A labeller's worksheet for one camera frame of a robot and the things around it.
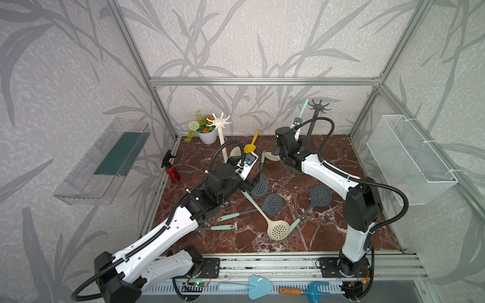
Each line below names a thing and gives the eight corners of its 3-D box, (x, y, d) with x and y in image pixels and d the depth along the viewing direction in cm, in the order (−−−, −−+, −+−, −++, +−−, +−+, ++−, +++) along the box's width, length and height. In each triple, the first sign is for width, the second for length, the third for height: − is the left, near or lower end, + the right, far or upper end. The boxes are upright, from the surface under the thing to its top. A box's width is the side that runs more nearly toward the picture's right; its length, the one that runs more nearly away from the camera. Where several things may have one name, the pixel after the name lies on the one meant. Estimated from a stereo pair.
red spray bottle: (173, 182, 102) (160, 162, 88) (177, 170, 107) (166, 149, 93) (179, 182, 102) (167, 162, 88) (183, 170, 107) (172, 149, 93)
